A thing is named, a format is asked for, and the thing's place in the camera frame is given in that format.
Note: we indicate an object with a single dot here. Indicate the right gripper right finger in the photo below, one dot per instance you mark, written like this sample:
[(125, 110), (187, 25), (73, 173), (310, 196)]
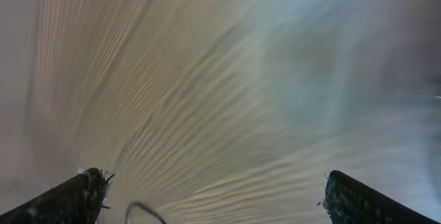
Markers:
[(348, 201)]

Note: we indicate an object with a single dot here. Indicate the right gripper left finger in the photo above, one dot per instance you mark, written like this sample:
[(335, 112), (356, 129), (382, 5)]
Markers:
[(78, 200)]

